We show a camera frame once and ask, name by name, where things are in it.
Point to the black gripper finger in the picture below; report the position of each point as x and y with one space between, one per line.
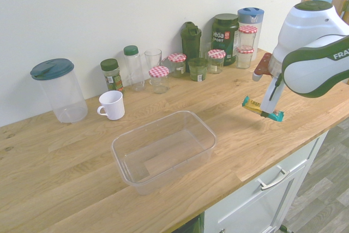
264 114

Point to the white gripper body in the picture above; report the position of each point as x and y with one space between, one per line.
268 102

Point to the teal and yellow protein bar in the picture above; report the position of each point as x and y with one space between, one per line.
252 104

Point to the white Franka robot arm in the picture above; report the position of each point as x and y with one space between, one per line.
308 39

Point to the large dark green protein tub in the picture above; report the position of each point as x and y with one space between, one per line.
225 36

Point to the clear plastic rectangular container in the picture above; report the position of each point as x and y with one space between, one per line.
163 148

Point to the glass jar red checkered lid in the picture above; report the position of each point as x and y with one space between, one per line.
244 59
159 80
177 66
216 62
247 39

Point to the small green lidded tub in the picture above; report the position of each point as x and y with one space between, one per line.
197 70

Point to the clear pitcher with blue lid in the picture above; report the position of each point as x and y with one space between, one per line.
249 14

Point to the white drawer front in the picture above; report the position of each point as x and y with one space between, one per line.
245 203

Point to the dark green shaker bottle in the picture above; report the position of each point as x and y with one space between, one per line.
191 42

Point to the silver round cabinet knob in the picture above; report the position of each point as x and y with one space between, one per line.
222 230

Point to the black dishwasher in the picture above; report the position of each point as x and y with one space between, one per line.
195 226

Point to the clear bottle with green lid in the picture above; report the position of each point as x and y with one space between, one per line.
133 66

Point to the white plastic mug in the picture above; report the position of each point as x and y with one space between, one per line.
113 104

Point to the spice jar with green lid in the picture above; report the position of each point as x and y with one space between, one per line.
111 77

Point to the clear pitcher with teal lid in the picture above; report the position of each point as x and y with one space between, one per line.
65 94

